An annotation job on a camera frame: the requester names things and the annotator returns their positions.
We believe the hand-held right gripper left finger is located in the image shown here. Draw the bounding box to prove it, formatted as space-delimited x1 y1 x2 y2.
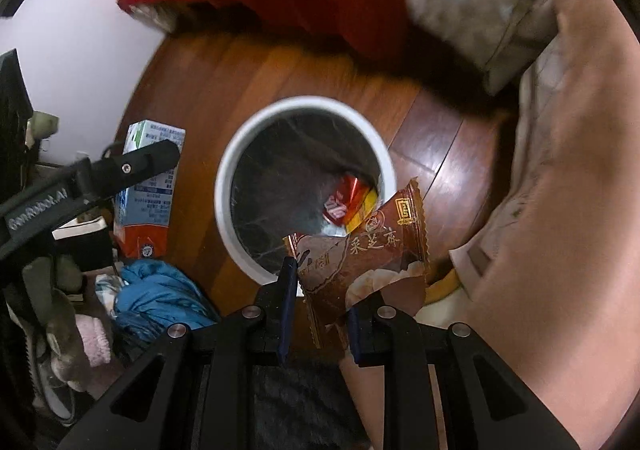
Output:
57 256 306 450

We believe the dark fuzzy trouser leg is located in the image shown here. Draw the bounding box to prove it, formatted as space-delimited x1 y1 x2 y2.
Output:
249 359 372 450

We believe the pink fuzzy cloth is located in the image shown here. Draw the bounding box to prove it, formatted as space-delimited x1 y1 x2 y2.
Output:
74 314 114 367

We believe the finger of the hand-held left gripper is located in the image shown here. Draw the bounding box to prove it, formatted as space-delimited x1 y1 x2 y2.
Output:
92 140 182 202

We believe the white round waste bin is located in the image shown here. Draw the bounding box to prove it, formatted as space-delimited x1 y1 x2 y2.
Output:
214 97 398 282

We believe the blue and white milk carton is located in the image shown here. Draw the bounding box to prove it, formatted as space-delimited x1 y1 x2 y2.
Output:
114 119 187 261

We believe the white patterned cloth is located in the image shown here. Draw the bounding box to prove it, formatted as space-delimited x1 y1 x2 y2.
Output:
449 42 558 303

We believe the brown snack wrapper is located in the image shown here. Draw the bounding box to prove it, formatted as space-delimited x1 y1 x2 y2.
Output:
282 177 432 351

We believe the red candy wrapper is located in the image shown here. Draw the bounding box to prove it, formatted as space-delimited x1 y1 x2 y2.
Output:
322 173 379 236

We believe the plaid cloth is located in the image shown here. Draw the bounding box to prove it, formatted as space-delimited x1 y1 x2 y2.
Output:
95 274 124 312

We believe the brown cloth over table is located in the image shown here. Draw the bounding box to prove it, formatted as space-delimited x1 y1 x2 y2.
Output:
345 0 640 450

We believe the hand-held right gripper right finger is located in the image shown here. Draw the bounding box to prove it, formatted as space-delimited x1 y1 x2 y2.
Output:
349 290 553 450

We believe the blue cloth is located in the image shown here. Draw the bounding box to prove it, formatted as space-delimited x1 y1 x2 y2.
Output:
114 259 222 348

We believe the black bag with cream top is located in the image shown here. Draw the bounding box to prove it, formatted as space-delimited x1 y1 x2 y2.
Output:
51 217 114 272

